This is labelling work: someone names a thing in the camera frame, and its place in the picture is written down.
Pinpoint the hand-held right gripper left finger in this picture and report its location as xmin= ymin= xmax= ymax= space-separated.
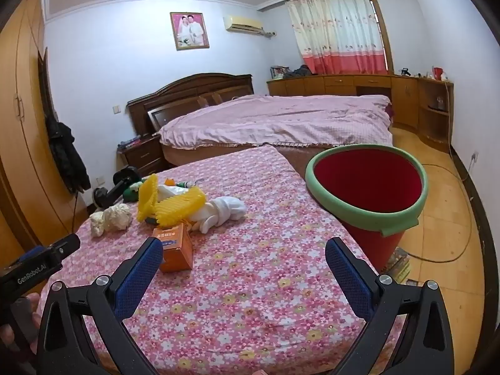
xmin=38 ymin=236 xmax=164 ymax=375

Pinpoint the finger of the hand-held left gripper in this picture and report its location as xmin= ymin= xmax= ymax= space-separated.
xmin=15 ymin=244 xmax=51 ymax=268
xmin=47 ymin=233 xmax=81 ymax=269

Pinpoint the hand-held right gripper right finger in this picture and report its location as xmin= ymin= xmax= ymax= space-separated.
xmin=325 ymin=237 xmax=456 ymax=375

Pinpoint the orange cardboard box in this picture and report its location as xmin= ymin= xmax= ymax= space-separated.
xmin=152 ymin=222 xmax=194 ymax=274

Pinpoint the red bin with green rim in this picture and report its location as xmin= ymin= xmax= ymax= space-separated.
xmin=305 ymin=144 xmax=429 ymax=272

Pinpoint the white cloth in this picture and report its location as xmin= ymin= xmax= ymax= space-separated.
xmin=158 ymin=185 xmax=248 ymax=235

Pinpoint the person's left hand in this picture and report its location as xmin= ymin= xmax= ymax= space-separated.
xmin=0 ymin=292 xmax=42 ymax=360

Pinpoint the crumpled white paper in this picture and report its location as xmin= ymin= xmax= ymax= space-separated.
xmin=90 ymin=212 xmax=105 ymax=238
xmin=102 ymin=203 xmax=133 ymax=232

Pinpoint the black jacket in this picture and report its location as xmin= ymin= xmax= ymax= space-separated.
xmin=45 ymin=119 xmax=91 ymax=194

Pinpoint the pink floral tablecloth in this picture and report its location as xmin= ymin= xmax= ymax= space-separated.
xmin=37 ymin=144 xmax=407 ymax=375

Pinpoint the wooden wardrobe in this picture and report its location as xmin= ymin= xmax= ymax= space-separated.
xmin=0 ymin=0 xmax=98 ymax=260

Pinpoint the dark wooden nightstand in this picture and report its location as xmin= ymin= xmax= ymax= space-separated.
xmin=117 ymin=135 xmax=167 ymax=176

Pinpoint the pink checked bed blanket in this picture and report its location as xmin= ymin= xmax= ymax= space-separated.
xmin=158 ymin=94 xmax=393 ymax=150

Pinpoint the dark wooden headboard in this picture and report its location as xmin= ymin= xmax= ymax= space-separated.
xmin=126 ymin=73 xmax=254 ymax=137

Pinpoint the wooden cabinet unit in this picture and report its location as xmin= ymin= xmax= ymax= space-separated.
xmin=267 ymin=74 xmax=455 ymax=153

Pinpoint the dark clothes pile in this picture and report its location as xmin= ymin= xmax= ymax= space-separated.
xmin=283 ymin=64 xmax=313 ymax=79

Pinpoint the white and red curtain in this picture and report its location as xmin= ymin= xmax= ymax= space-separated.
xmin=285 ymin=0 xmax=389 ymax=76

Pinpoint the white air conditioner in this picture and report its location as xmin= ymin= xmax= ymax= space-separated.
xmin=222 ymin=16 xmax=264 ymax=34

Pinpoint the floor cable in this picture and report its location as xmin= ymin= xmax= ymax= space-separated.
xmin=406 ymin=141 xmax=475 ymax=262

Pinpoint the framed wall photo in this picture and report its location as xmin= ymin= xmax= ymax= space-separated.
xmin=169 ymin=12 xmax=210 ymax=51

